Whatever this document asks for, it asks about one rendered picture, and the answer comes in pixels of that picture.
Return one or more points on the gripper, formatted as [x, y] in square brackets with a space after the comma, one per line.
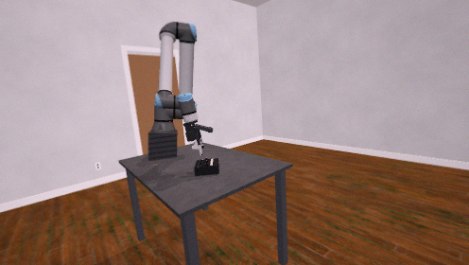
[193, 134]

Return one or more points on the dark grey lighting desk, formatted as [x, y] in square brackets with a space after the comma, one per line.
[206, 167]

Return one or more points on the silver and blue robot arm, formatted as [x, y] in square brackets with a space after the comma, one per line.
[171, 107]

